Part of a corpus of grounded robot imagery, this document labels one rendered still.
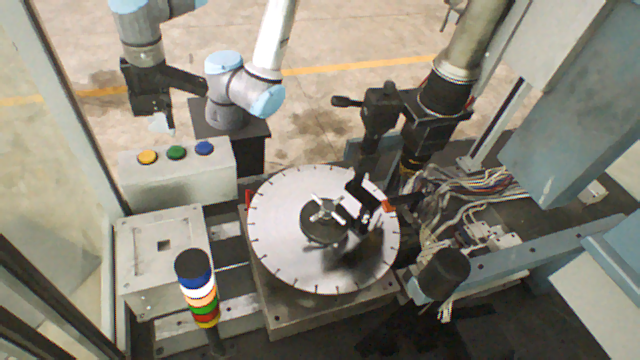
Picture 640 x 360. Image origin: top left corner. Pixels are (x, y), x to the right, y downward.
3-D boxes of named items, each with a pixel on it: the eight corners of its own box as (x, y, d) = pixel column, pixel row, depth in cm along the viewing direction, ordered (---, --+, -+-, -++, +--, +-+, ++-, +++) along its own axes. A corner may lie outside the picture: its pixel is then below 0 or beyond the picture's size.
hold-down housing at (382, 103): (351, 177, 71) (378, 92, 56) (345, 160, 74) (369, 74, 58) (378, 176, 72) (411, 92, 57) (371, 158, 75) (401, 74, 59)
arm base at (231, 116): (202, 104, 129) (199, 81, 122) (244, 99, 134) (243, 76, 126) (209, 133, 121) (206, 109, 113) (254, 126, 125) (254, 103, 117)
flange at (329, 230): (314, 192, 83) (315, 185, 82) (358, 214, 81) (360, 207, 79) (289, 226, 77) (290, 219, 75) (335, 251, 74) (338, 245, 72)
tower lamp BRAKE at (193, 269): (179, 293, 47) (175, 283, 45) (175, 262, 50) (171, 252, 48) (214, 284, 49) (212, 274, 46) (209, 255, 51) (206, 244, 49)
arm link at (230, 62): (225, 77, 125) (223, 40, 115) (255, 93, 121) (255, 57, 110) (199, 92, 118) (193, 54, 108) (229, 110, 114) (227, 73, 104)
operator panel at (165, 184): (134, 219, 97) (118, 183, 85) (132, 188, 103) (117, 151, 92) (238, 198, 105) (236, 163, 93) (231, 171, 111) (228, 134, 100)
